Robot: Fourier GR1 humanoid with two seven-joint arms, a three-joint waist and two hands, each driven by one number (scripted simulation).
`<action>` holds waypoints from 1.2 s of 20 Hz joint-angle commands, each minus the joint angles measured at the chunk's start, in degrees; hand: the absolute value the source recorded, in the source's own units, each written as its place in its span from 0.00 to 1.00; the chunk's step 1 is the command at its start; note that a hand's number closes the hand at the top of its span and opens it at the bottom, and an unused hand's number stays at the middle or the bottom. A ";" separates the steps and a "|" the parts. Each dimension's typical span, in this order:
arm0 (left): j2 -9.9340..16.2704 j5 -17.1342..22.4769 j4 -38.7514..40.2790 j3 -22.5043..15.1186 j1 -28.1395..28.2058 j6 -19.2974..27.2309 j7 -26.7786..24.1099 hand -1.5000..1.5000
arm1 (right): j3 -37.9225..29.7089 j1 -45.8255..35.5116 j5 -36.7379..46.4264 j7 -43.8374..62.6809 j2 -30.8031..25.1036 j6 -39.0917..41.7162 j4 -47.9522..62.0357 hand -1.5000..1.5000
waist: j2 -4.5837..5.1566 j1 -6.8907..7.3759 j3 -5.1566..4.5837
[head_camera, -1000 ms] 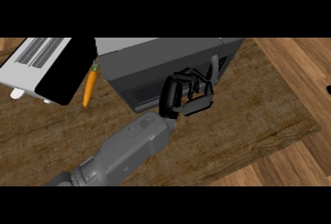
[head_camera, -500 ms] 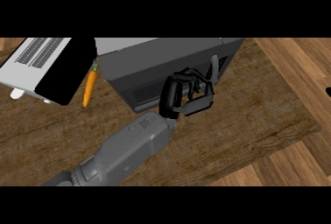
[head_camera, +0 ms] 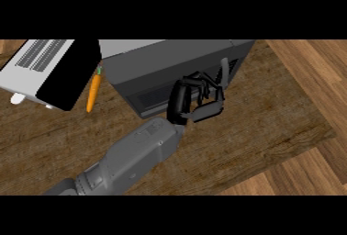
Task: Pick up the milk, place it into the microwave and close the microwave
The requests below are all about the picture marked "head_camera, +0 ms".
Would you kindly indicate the orange carrot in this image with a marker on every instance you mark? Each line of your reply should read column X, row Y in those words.
column 93, row 88

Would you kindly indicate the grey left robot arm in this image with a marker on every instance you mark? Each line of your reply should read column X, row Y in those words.
column 134, row 153

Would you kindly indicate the black appliance door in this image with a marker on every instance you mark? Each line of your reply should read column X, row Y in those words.
column 69, row 73

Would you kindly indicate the dark grey microwave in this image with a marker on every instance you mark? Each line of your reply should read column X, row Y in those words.
column 145, row 70

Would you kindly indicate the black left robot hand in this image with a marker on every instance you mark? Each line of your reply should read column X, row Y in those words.
column 177, row 101

